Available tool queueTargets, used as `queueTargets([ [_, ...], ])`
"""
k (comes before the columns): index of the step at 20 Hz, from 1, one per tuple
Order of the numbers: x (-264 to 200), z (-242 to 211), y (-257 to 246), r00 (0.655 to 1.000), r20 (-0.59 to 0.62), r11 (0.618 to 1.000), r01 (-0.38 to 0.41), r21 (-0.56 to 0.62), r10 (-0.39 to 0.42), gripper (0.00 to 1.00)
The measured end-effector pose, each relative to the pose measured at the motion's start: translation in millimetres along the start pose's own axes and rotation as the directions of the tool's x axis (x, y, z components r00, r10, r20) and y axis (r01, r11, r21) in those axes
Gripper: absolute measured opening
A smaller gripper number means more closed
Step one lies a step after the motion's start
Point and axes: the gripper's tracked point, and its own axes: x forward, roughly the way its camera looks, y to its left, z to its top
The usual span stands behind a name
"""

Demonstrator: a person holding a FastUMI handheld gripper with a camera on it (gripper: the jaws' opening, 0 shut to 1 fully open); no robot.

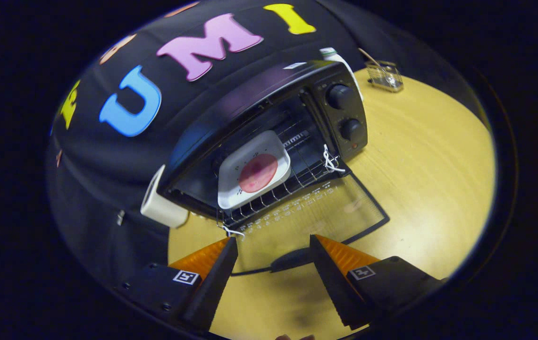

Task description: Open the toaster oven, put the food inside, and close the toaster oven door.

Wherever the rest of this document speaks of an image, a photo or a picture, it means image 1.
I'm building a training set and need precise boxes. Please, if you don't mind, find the wooden stick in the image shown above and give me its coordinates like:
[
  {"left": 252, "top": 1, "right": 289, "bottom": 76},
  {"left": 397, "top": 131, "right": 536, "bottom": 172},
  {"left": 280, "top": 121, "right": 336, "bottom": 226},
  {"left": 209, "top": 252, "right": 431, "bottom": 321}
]
[{"left": 358, "top": 47, "right": 380, "bottom": 67}]

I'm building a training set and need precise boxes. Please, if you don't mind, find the white bread toaster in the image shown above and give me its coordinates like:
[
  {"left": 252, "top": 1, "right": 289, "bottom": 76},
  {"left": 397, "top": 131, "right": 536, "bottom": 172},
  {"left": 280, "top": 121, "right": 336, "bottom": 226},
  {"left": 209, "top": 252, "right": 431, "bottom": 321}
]
[{"left": 140, "top": 164, "right": 189, "bottom": 229}]

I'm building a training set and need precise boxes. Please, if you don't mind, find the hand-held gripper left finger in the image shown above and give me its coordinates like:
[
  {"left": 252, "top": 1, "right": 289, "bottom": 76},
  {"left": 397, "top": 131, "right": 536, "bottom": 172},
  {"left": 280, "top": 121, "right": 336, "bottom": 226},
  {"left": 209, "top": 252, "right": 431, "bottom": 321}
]
[{"left": 113, "top": 237, "right": 239, "bottom": 333}]

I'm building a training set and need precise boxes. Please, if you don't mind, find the white square plate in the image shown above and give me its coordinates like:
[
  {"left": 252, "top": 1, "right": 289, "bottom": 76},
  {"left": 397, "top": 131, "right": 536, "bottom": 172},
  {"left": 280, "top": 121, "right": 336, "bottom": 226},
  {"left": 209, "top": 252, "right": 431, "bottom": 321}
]
[{"left": 217, "top": 130, "right": 292, "bottom": 210}]

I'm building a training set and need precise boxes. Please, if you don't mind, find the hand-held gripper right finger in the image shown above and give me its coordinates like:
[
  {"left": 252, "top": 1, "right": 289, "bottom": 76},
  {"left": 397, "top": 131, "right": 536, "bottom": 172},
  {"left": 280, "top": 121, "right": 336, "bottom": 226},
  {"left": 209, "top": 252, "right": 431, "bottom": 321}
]
[{"left": 309, "top": 234, "right": 444, "bottom": 330}]

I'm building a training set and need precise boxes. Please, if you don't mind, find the black toaster oven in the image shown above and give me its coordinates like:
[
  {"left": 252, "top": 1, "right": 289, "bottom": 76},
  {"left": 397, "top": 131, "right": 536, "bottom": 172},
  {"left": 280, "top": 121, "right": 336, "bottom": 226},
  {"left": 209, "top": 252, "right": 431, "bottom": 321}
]
[{"left": 156, "top": 60, "right": 390, "bottom": 277}]

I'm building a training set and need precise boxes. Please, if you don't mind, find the pink ham slice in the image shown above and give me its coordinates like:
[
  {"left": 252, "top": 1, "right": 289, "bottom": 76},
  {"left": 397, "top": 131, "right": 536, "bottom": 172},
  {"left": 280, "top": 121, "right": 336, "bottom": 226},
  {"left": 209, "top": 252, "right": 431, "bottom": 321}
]
[{"left": 238, "top": 153, "right": 279, "bottom": 193}]

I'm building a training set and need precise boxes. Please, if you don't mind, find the wire mesh holder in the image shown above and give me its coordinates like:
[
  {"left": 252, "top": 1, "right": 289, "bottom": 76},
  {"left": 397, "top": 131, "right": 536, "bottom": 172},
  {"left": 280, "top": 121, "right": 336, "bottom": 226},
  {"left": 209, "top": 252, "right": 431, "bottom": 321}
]
[{"left": 366, "top": 60, "right": 404, "bottom": 93}]

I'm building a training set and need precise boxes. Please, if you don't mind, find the white bottle green label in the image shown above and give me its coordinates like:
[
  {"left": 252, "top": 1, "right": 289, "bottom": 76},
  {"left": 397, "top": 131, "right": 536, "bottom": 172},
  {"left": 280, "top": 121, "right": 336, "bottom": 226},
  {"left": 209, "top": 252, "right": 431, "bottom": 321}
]
[{"left": 320, "top": 47, "right": 364, "bottom": 100}]

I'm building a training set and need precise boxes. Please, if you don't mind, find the black backdrop cloth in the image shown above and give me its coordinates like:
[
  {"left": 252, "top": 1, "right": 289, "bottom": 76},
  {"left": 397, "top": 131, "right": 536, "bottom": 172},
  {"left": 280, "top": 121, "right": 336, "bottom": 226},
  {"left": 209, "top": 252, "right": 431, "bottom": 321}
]
[{"left": 47, "top": 0, "right": 369, "bottom": 284}]

